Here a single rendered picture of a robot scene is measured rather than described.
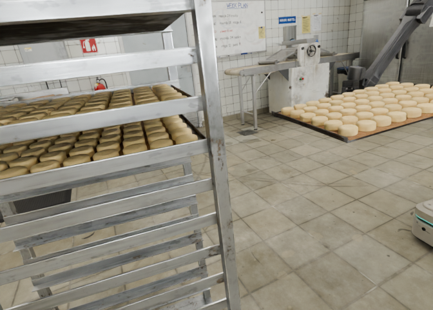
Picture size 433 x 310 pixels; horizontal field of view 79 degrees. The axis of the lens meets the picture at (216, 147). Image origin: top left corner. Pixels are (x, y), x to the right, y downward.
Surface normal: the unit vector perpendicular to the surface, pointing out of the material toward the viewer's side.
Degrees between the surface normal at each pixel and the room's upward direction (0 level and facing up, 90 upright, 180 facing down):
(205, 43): 90
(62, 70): 90
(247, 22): 90
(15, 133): 90
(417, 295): 0
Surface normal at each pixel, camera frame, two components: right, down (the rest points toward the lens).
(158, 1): 0.30, 0.30
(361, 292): -0.11, -0.93
